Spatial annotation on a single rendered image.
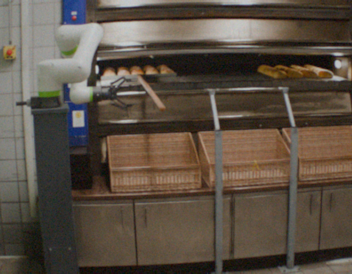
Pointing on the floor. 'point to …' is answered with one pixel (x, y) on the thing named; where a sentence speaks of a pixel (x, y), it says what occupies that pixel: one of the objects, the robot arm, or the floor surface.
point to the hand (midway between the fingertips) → (136, 92)
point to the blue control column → (70, 5)
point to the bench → (246, 191)
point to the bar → (222, 173)
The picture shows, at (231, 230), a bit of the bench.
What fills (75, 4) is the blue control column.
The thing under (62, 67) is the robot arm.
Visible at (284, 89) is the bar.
